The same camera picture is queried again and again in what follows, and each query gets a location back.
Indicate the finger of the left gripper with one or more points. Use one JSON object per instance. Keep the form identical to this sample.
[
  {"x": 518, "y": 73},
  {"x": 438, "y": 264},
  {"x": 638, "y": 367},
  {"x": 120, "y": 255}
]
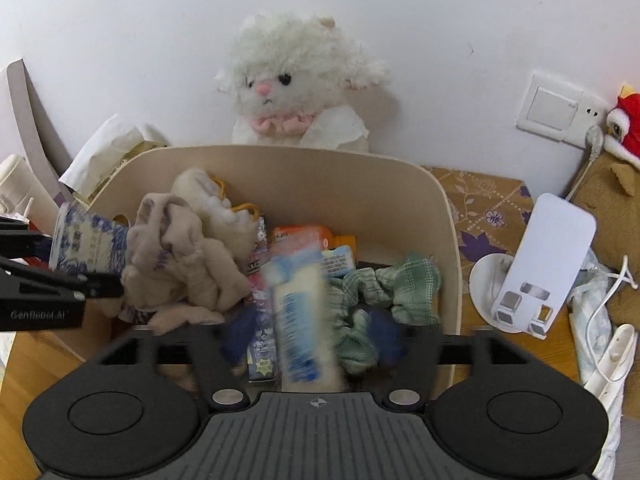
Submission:
[
  {"x": 19, "y": 240},
  {"x": 92, "y": 285}
]

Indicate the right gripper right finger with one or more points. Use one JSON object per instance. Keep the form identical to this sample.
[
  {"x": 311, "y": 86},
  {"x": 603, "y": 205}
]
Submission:
[{"x": 410, "y": 353}]

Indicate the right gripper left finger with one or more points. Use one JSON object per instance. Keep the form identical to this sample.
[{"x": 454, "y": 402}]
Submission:
[{"x": 215, "y": 350}]

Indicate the small blue white carton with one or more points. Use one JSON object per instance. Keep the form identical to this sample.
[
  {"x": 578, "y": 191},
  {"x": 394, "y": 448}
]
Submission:
[{"x": 83, "y": 242}]

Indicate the long blue cartoon box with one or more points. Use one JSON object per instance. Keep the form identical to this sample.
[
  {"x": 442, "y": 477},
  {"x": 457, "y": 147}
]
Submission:
[{"x": 262, "y": 355}]

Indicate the lilac fleece cloth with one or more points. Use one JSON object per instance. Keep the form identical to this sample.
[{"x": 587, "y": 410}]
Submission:
[{"x": 174, "y": 274}]

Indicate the green scrunchie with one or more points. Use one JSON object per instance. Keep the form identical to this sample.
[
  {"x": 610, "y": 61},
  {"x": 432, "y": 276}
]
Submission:
[{"x": 367, "y": 307}]

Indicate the clear packet white candy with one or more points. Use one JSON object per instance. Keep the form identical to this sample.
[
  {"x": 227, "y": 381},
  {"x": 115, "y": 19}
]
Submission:
[{"x": 302, "y": 320}]

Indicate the blue cartoon milk box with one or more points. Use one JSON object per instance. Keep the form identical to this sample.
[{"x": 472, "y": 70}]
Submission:
[{"x": 338, "y": 262}]

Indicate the white fluffy plush hat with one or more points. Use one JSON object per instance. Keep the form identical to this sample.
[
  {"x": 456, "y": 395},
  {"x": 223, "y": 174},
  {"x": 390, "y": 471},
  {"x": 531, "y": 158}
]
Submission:
[{"x": 235, "y": 226}]

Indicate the orange snack packet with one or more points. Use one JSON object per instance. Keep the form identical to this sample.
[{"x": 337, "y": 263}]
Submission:
[{"x": 287, "y": 240}]

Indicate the red milk carton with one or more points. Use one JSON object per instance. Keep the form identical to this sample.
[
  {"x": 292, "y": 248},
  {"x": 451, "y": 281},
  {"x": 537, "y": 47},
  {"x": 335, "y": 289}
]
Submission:
[{"x": 32, "y": 261}]

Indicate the tissue box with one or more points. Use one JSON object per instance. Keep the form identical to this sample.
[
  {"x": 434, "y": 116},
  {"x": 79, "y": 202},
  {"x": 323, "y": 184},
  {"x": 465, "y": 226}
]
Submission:
[{"x": 116, "y": 142}]

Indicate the white phone stand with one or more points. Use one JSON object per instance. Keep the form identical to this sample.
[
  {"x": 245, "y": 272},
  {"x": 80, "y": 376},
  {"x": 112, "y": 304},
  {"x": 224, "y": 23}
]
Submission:
[{"x": 524, "y": 293}]

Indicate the lilac leaning board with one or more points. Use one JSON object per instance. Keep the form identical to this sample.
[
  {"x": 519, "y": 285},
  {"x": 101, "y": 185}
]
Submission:
[{"x": 19, "y": 132}]

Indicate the beige plastic storage bin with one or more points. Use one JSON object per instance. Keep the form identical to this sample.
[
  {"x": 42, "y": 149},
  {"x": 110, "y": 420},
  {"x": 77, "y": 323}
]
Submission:
[{"x": 394, "y": 209}]

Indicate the white lamb plush toy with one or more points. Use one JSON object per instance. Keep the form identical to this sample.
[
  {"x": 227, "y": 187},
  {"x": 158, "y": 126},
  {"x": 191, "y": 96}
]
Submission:
[{"x": 288, "y": 77}]

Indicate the red santa hat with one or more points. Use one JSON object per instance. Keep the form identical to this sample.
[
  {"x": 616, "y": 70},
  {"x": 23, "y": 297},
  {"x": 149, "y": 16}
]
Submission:
[{"x": 622, "y": 138}]

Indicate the wall switch and socket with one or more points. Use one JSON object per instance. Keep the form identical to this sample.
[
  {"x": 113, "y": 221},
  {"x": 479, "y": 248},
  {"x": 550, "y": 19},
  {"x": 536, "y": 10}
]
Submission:
[{"x": 558, "y": 110}]

